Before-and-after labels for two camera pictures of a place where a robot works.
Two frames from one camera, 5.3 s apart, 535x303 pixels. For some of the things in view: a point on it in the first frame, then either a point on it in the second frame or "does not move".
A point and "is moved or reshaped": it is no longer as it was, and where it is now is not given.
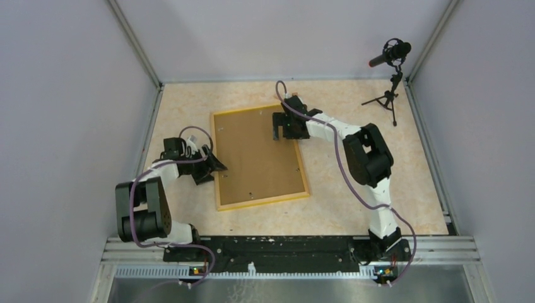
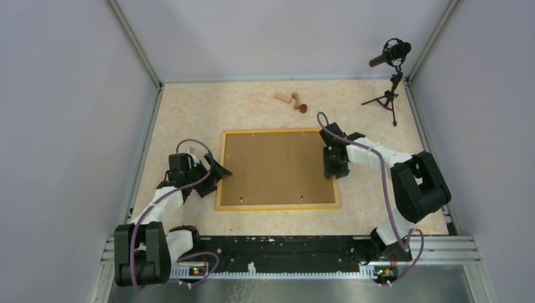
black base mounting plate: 286,254 does not move
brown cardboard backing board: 258,166 is moved or reshaped
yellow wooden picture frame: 260,170 to 306,206
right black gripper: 280,120 to 329,170
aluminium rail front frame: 426,251 does not move
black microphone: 394,52 does not move
